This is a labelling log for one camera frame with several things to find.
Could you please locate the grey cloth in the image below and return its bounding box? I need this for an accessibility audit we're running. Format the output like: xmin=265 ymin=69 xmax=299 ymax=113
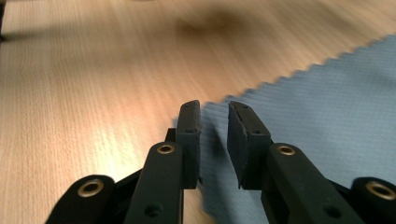
xmin=172 ymin=33 xmax=396 ymax=224

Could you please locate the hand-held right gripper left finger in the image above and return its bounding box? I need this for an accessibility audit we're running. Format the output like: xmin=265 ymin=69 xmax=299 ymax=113
xmin=166 ymin=99 xmax=202 ymax=190

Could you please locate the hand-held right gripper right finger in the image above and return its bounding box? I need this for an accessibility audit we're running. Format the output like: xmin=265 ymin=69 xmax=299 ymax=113
xmin=226 ymin=100 xmax=272 ymax=191

